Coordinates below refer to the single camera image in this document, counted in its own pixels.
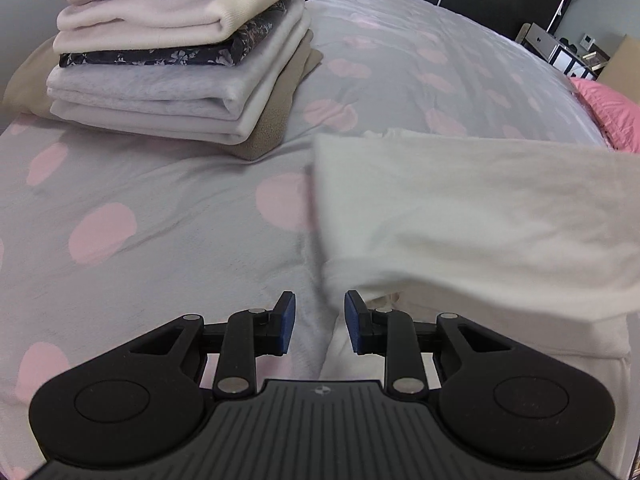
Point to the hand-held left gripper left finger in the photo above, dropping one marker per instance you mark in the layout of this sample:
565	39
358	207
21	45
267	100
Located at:
286	321

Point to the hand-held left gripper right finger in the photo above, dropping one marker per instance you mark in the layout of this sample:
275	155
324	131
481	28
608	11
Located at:
354	325

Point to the white shirt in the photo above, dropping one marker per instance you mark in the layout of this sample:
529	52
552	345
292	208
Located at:
475	210

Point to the stack of folded clothes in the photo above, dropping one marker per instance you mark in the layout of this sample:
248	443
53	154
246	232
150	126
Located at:
165	65

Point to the grey pink dotted bedspread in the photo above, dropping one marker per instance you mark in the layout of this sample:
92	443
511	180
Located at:
150	185

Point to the pink pillow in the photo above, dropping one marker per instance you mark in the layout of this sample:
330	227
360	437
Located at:
612	110

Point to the white shelf unit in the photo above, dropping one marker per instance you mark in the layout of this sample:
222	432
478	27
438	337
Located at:
555	47

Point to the beige padded headboard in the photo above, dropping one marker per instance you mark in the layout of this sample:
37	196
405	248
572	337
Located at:
622	60

